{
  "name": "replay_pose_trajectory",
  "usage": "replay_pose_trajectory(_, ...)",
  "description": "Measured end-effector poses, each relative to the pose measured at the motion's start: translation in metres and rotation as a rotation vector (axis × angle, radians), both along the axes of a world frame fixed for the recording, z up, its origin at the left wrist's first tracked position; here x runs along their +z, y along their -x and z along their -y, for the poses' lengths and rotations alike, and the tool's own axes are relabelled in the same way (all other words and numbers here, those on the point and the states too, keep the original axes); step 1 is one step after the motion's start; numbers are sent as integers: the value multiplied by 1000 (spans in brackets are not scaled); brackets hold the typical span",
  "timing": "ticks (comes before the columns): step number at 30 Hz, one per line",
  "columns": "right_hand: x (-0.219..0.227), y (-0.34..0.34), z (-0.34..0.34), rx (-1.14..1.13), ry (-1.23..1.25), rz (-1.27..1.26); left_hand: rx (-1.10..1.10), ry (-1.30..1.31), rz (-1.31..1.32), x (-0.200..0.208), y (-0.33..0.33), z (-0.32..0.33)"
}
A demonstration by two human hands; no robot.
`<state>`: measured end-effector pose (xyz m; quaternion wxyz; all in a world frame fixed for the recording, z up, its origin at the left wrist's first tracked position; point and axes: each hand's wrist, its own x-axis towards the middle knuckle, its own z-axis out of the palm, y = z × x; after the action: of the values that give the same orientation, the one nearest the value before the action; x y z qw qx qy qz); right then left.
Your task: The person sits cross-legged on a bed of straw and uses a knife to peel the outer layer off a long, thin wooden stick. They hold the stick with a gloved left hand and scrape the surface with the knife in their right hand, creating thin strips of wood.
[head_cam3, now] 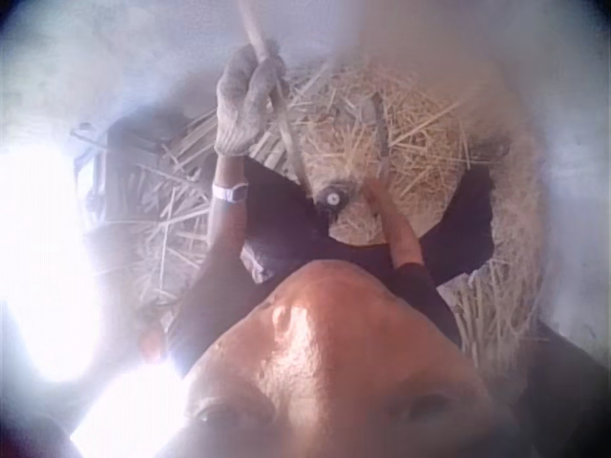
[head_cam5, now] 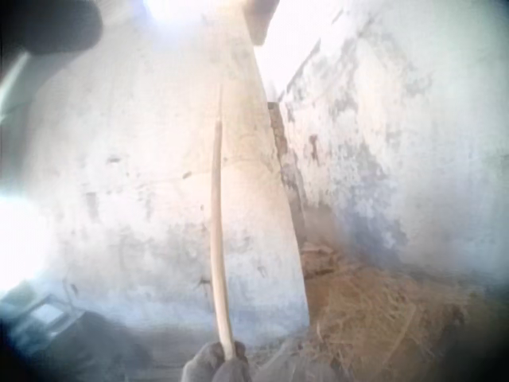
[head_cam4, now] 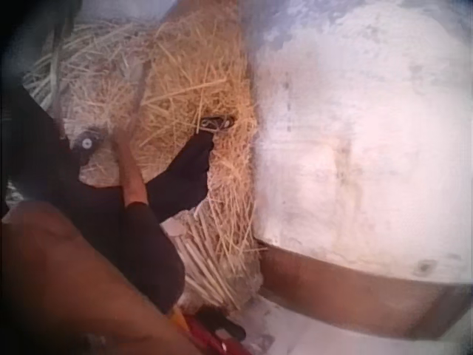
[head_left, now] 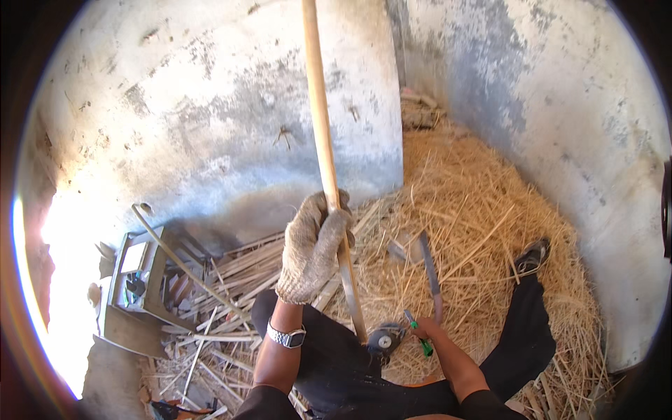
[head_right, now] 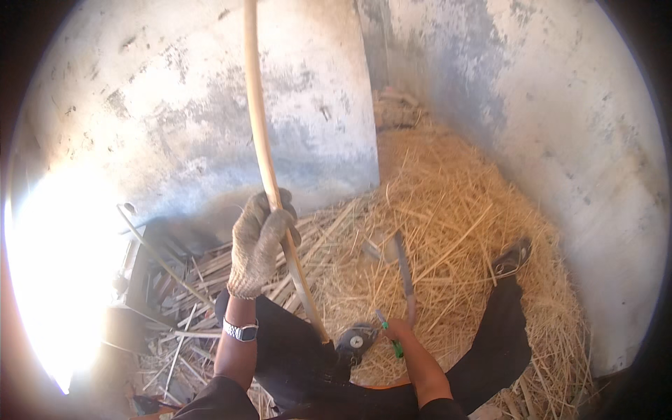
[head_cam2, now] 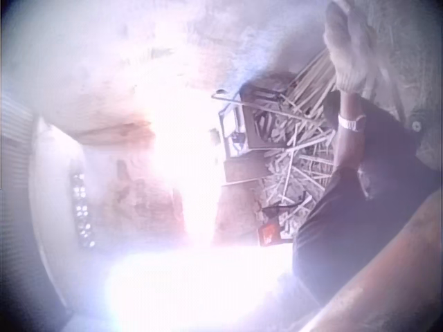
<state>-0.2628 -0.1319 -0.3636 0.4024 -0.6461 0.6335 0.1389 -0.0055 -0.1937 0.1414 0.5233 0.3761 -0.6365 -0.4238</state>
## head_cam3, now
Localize heap of bamboo shavings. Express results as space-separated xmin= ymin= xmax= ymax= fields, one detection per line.
xmin=446 ymin=128 xmax=553 ymax=357

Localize round black white tool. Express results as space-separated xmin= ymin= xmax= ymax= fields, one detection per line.
xmin=312 ymin=178 xmax=357 ymax=220

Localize pile of bamboo strips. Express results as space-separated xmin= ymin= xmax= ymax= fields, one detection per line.
xmin=83 ymin=107 xmax=300 ymax=309

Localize white wrist watch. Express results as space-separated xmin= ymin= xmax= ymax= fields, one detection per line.
xmin=210 ymin=181 xmax=250 ymax=205

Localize dark crate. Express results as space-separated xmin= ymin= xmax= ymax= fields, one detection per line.
xmin=70 ymin=121 xmax=168 ymax=230

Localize person's right hand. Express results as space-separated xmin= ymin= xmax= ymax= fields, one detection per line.
xmin=364 ymin=177 xmax=402 ymax=221

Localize person's left hand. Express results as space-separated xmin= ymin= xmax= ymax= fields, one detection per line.
xmin=214 ymin=45 xmax=290 ymax=159

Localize grey knife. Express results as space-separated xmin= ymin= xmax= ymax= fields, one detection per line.
xmin=359 ymin=93 xmax=391 ymax=180

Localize person's legs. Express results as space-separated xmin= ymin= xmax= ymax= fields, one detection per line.
xmin=237 ymin=155 xmax=495 ymax=288

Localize long bamboo strip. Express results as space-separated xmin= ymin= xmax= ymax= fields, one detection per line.
xmin=238 ymin=0 xmax=311 ymax=190

